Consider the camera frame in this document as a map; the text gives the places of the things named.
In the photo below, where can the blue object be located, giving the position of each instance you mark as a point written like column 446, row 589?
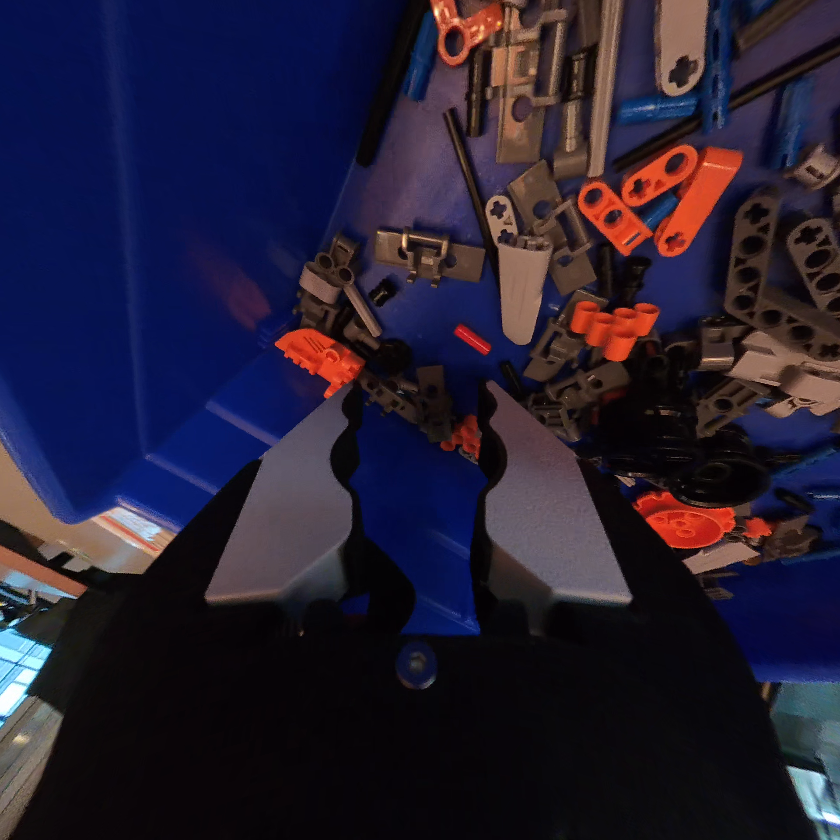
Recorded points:
column 164, row 229

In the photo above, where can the heap of mixed toy parts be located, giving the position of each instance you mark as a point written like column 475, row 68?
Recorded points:
column 656, row 361

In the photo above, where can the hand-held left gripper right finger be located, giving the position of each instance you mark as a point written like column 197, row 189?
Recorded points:
column 558, row 525

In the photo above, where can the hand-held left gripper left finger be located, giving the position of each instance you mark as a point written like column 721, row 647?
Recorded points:
column 282, row 525

